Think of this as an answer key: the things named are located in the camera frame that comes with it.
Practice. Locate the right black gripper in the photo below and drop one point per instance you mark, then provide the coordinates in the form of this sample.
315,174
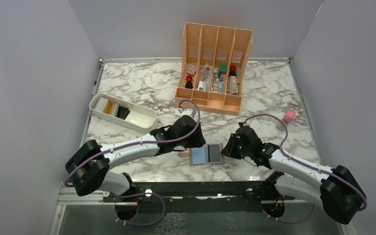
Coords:
229,149

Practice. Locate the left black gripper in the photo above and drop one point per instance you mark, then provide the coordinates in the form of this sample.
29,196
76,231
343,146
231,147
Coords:
198,140

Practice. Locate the brown leather card holder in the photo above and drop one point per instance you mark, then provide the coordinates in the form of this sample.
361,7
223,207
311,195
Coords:
199,156

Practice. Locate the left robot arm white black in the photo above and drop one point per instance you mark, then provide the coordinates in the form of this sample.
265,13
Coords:
89,169

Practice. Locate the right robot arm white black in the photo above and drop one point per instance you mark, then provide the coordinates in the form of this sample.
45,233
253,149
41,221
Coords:
335,190

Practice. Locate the stack of cards in tray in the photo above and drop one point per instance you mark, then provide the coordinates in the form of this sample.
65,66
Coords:
106,106

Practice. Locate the red black stamp left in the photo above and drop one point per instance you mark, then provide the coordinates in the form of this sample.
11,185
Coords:
189,83

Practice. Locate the red black stamp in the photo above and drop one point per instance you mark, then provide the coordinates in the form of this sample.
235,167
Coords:
232,70
189,83

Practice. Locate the white plastic tray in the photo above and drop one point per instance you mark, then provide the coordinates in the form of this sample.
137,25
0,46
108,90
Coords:
140,119

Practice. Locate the pink cap small bottle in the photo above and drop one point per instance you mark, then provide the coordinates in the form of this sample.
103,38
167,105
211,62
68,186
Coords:
287,118

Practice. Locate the peach desk organizer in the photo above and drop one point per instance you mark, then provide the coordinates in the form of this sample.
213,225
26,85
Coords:
205,48

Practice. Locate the green cap bottle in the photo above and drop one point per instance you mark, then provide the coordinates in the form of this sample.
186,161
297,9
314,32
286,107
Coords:
222,69

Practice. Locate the red black stamp right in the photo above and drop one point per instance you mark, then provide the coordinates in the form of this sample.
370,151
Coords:
232,70

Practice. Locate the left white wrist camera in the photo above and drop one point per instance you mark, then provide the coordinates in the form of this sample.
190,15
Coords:
190,112

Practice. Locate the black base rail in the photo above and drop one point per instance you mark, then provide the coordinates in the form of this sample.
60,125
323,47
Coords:
192,197

